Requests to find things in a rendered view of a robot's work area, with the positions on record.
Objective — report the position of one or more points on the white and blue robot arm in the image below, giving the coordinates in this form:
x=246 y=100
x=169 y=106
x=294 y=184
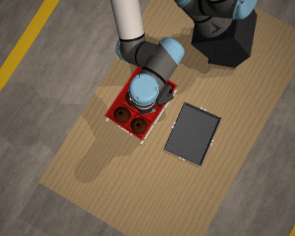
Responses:
x=158 y=62

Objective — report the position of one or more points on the red divided crate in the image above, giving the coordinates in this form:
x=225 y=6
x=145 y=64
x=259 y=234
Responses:
x=120 y=101

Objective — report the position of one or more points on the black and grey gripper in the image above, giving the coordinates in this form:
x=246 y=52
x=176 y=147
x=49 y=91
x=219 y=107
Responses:
x=164 y=97

